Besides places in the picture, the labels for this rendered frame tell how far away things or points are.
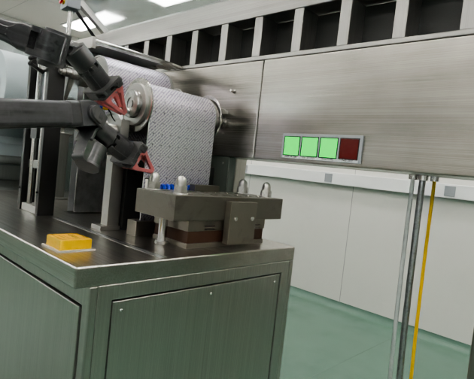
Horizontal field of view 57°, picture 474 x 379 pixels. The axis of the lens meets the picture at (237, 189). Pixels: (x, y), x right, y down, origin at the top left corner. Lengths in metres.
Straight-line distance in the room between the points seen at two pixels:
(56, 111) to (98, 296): 0.39
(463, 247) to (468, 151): 2.46
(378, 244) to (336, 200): 0.52
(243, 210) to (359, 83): 0.44
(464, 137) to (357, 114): 0.26
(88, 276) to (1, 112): 0.34
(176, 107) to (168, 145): 0.11
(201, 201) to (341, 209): 2.85
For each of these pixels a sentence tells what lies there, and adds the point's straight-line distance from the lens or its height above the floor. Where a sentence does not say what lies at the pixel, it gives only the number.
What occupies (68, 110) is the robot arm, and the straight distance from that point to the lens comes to 1.01.
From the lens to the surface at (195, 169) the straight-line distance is 1.29.
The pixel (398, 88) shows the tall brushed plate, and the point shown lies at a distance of 1.11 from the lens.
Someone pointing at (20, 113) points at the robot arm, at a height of 1.17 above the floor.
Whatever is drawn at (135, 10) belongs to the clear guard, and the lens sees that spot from 1.97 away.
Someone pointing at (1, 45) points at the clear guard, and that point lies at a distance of 2.14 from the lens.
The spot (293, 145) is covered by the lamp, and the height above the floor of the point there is 1.19.
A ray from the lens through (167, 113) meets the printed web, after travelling 1.22.
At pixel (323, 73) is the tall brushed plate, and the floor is 1.38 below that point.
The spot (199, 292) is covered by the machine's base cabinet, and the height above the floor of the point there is 0.81.
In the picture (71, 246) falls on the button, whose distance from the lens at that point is 0.97.
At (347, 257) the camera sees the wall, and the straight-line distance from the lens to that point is 3.83.
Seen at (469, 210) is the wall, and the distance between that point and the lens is 3.44.
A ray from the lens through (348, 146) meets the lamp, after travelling 1.13.
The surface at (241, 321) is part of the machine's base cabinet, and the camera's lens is 1.18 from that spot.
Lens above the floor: 1.11
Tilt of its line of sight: 3 degrees down
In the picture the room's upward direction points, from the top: 6 degrees clockwise
